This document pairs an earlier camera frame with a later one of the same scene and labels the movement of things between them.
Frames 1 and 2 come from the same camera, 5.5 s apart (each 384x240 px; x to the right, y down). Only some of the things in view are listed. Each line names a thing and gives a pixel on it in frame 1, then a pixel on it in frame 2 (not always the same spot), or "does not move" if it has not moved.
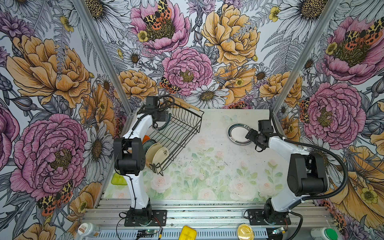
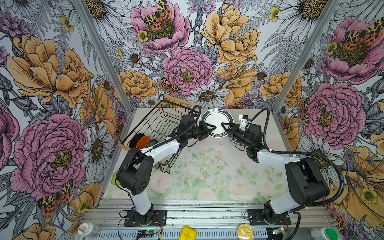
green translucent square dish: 118,179 does not move
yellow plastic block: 188,233 does not move
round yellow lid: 244,232 does not move
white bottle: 89,229 does not move
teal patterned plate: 146,145 does not move
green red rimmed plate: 162,124 -> 216,117
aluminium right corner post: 331,12 does not move
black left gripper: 163,116 -> 203,125
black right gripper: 251,134 -> 233,128
